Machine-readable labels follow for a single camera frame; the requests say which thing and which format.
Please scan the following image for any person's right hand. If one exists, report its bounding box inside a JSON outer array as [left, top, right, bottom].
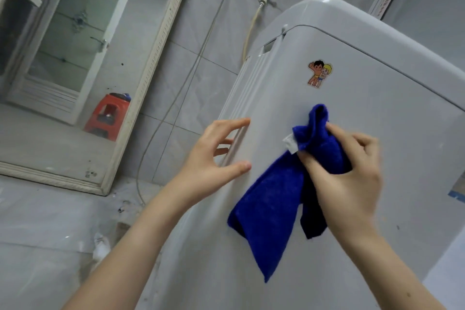
[[297, 122, 385, 245]]

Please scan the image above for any person's left hand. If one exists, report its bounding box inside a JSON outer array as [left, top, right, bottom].
[[171, 118, 252, 209]]

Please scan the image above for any blue microfibre cloth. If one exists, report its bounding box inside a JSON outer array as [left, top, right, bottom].
[[227, 104, 353, 283]]

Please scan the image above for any person's left forearm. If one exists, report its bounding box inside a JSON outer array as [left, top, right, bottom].
[[62, 184, 204, 310]]

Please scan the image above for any person's right forearm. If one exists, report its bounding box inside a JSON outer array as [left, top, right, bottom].
[[329, 220, 445, 310]]

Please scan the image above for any white washing machine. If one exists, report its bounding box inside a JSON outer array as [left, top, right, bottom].
[[136, 0, 465, 310]]

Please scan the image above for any cartoon children sticker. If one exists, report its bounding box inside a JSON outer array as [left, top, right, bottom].
[[307, 60, 334, 89]]

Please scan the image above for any red plastic stool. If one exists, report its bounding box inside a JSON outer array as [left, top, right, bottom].
[[84, 93, 131, 141]]

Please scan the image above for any blue edged label sticker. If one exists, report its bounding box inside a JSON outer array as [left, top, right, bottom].
[[448, 170, 465, 202]]

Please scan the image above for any white glass panel door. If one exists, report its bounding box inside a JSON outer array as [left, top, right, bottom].
[[4, 0, 140, 126]]

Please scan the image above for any grey power cable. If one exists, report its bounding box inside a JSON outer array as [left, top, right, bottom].
[[136, 0, 243, 206]]

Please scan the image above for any beige water hose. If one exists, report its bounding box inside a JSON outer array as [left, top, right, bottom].
[[242, 4, 263, 62]]

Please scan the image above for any white framed wall mirror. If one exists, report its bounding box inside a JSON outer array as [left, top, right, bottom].
[[0, 0, 198, 196]]

